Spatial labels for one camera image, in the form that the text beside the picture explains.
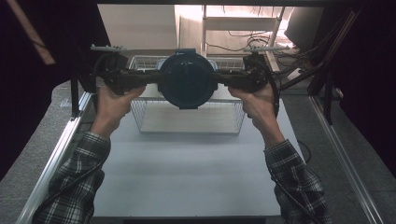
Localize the white wire basket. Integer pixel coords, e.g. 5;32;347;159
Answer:
128;54;248;135

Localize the black metal stand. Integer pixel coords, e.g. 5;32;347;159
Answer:
322;69;334;126
69;73;81;121

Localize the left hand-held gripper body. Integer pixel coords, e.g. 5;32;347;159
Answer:
90;44;148;96

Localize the beige panel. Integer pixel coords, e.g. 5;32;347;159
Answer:
97;4;179;51

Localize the bundle of black cables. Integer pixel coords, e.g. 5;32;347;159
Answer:
205;29;316;82

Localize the white metal rack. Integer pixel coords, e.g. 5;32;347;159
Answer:
201;4;287;73

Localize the dark monitor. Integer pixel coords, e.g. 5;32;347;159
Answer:
284;6;327;53

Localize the dark curtain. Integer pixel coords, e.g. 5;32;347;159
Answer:
0;0;111;182
323;0;396;179

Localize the left hand-held gripper cable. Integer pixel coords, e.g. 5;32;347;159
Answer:
36;51;109;219

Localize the right hand-held gripper cable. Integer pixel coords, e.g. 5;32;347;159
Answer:
262;63;317;220

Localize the person's left hand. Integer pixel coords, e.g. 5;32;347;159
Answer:
89;84;148;140

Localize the dark teal round lid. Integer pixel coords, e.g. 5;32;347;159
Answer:
157;48;219;111

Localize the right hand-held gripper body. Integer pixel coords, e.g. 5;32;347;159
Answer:
232;45;291;94

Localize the hand-held gripper cable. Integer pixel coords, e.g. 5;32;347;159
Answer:
36;51;109;219
262;63;317;220

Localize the aluminium table rail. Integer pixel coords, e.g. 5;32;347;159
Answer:
307;94;386;224
15;91;93;224

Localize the person's right hand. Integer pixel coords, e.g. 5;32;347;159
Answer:
227;83;287;147

